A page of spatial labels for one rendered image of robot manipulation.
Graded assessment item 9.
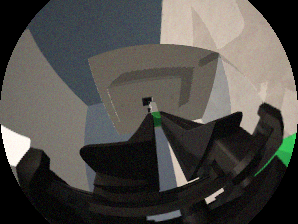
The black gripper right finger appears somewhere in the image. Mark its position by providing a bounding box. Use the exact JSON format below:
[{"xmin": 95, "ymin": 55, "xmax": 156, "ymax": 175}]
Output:
[{"xmin": 160, "ymin": 111, "xmax": 243, "ymax": 183}]

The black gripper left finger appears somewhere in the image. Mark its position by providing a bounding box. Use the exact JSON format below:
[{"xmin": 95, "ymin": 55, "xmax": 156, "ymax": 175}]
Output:
[{"xmin": 80, "ymin": 113, "xmax": 160, "ymax": 190}]

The green square patch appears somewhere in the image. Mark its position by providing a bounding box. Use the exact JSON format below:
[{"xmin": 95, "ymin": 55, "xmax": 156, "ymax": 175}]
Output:
[{"xmin": 257, "ymin": 132, "xmax": 297, "ymax": 175}]

